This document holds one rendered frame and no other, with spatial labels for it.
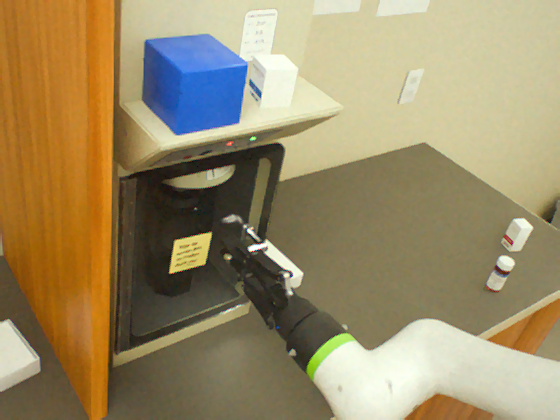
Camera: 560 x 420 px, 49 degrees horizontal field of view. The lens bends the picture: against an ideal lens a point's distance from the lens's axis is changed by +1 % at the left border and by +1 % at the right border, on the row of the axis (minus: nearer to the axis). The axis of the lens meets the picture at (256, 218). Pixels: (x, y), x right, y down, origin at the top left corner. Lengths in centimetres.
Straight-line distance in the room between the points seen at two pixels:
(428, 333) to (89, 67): 60
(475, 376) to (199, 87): 52
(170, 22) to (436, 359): 59
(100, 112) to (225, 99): 16
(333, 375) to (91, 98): 50
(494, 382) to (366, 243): 84
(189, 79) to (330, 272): 86
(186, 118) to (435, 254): 105
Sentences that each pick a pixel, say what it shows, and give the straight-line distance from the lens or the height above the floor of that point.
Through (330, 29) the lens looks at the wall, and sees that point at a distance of 167.
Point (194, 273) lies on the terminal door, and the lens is 113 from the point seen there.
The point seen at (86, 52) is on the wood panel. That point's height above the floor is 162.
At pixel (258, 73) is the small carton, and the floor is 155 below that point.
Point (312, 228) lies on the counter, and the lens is 163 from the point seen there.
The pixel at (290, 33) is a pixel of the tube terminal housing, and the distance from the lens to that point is 97.
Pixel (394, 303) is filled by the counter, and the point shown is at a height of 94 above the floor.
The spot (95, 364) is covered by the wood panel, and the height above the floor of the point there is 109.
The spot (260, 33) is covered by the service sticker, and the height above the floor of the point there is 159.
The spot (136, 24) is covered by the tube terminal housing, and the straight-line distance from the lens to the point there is 82.
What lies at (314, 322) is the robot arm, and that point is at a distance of 94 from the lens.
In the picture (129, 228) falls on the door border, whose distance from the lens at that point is 98.
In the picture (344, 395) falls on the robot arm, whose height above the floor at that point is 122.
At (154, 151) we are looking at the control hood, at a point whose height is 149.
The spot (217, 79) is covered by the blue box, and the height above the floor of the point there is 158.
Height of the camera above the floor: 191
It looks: 37 degrees down
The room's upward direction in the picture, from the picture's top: 11 degrees clockwise
